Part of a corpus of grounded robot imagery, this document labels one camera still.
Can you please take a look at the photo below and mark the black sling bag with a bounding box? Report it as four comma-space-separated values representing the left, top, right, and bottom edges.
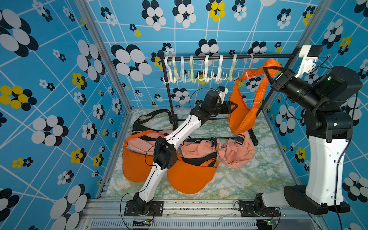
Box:
130, 109, 174, 136
172, 138, 221, 170

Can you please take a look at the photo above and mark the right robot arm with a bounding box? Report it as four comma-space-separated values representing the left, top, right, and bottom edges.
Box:
254, 66, 362, 216

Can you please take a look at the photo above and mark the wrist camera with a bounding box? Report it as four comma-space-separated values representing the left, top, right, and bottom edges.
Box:
295, 45, 324, 78
217, 86, 228, 104

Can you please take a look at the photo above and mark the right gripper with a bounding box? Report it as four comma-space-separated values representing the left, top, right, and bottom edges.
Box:
265, 67, 322, 116

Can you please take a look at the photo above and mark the orange sling bag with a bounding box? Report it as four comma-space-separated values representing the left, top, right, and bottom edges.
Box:
167, 166, 217, 194
228, 58, 281, 135
122, 135, 153, 183

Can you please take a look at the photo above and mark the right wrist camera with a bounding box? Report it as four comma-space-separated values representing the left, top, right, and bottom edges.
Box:
295, 45, 324, 78

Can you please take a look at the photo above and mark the aluminium frame rail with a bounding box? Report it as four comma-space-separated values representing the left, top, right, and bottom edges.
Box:
78, 199, 328, 230

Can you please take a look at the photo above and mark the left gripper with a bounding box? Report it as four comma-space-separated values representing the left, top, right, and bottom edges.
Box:
208, 100, 237, 116

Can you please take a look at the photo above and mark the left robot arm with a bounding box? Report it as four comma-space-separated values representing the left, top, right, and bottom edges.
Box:
133, 86, 237, 215

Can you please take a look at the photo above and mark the black clothes rack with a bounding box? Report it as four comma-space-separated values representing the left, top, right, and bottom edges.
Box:
158, 45, 302, 147

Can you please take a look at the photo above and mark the white hook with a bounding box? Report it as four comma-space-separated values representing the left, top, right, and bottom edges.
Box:
198, 55, 210, 83
215, 55, 227, 83
164, 56, 176, 84

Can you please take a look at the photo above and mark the pink hook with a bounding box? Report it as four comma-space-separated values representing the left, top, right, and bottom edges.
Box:
243, 53, 255, 80

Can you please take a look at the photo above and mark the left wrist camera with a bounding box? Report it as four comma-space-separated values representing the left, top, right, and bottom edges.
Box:
217, 86, 228, 104

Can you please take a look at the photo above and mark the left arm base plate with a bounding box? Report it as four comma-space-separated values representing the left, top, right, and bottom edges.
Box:
124, 200, 164, 217

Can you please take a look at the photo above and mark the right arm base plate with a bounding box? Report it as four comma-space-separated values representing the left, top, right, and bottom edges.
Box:
235, 200, 280, 217

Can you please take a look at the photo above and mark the light blue hook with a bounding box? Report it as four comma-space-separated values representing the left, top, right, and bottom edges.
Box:
178, 56, 187, 84

